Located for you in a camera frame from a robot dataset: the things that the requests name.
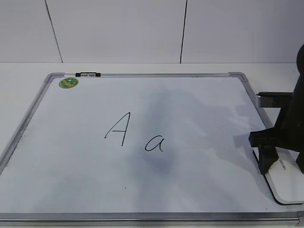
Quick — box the round green magnet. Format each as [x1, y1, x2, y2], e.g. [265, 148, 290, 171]
[58, 77, 79, 89]

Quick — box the white board with grey frame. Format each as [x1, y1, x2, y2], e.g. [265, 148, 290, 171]
[0, 72, 304, 225]

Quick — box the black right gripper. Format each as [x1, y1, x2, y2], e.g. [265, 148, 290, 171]
[249, 47, 304, 175]

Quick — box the black hanging clip on frame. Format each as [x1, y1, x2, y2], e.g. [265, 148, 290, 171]
[75, 72, 101, 77]

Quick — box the white board eraser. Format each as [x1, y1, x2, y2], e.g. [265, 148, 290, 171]
[264, 148, 304, 205]

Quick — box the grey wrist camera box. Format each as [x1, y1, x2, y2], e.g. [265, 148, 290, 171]
[256, 92, 292, 108]

